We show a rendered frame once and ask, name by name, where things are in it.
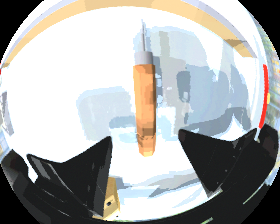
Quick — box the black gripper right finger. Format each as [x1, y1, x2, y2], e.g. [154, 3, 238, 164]
[177, 128, 257, 198]

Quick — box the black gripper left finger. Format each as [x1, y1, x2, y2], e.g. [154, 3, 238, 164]
[27, 136, 113, 217]

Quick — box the white shallow tray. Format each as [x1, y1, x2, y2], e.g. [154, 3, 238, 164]
[0, 91, 14, 136]

